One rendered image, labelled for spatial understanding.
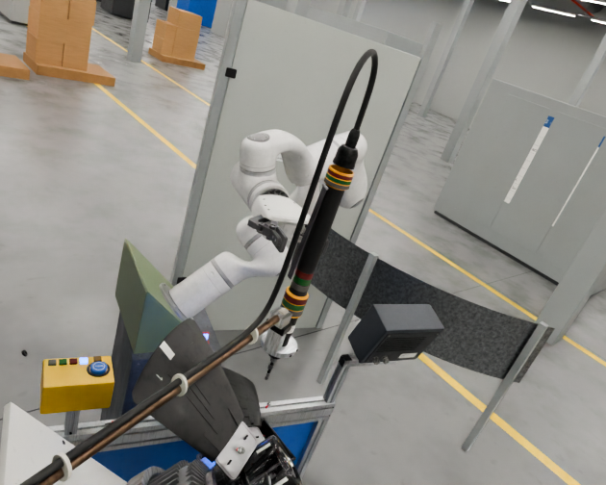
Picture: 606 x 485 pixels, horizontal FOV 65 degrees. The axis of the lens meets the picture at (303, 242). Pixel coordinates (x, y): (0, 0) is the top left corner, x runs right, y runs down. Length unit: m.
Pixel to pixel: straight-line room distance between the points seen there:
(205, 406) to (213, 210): 1.98
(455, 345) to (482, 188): 4.59
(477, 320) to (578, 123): 4.41
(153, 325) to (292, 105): 1.58
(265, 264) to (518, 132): 5.79
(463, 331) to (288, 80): 1.66
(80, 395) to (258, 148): 0.76
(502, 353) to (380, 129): 1.49
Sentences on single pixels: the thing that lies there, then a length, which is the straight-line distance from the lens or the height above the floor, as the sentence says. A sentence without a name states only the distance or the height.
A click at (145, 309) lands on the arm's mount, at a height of 1.10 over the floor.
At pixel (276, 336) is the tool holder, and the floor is 1.49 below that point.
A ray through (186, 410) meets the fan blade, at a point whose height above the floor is 1.34.
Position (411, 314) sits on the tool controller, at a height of 1.24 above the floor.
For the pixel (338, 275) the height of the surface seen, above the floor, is 0.72.
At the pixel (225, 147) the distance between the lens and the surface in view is 2.68.
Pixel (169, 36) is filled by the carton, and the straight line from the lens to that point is 13.13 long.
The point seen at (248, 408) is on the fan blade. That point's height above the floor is 1.18.
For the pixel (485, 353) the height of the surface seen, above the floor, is 0.68.
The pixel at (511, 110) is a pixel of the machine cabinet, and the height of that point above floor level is 1.76.
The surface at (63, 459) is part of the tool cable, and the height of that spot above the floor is 1.55.
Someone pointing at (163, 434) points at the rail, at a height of 0.82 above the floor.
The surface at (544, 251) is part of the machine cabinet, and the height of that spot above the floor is 0.32.
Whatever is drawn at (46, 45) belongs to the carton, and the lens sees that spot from 8.89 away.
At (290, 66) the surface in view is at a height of 1.75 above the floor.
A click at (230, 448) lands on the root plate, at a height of 1.26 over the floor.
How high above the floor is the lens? 2.00
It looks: 24 degrees down
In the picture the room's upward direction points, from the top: 19 degrees clockwise
